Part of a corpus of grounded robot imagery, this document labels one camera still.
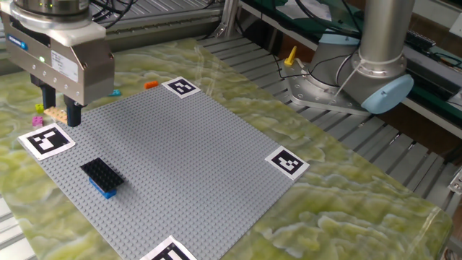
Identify silver Schunk gripper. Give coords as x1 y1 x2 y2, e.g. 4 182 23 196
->
0 9 116 128

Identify tan Lego plate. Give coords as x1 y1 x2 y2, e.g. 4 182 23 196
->
43 105 69 126

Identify black Lego plate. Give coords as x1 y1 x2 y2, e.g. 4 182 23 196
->
79 157 126 193

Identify blue Lego brick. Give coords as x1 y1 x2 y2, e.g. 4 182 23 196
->
88 177 118 200

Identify grey Lego baseplate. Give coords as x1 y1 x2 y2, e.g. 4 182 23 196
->
17 77 310 260

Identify black white fiducial marker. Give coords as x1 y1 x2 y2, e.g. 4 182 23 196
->
161 76 202 99
139 235 199 260
264 145 310 181
17 122 77 162

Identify yellow plastic clip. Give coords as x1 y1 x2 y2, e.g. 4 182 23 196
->
284 45 298 67

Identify white paper sheet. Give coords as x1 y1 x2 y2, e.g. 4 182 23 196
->
274 0 333 21

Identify green marble pattern mat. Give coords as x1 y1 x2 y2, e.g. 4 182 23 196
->
0 38 454 260

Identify looped black cables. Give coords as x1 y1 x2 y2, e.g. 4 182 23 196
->
90 0 140 30

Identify aluminium frame post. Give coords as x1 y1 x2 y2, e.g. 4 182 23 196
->
212 0 241 39

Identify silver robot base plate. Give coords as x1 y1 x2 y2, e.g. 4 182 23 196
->
287 59 371 116

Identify white metal corner bracket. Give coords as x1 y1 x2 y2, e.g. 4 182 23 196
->
447 169 462 196

